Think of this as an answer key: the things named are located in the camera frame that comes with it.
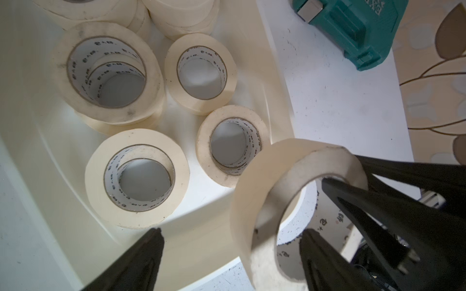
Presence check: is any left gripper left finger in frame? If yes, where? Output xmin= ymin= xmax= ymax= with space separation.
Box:
xmin=83 ymin=229 xmax=165 ymax=291

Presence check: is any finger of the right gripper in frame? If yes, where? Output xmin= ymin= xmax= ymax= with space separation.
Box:
xmin=322 ymin=178 xmax=466 ymax=291
xmin=357 ymin=155 xmax=466 ymax=204

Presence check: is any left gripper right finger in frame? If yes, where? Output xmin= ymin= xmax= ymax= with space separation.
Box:
xmin=299 ymin=229 xmax=376 ymax=291

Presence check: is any masking tape stack front left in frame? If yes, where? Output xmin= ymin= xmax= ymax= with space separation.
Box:
xmin=85 ymin=129 xmax=190 ymax=229

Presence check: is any green plastic tool case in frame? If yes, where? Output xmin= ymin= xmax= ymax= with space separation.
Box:
xmin=292 ymin=0 xmax=408 ymax=71

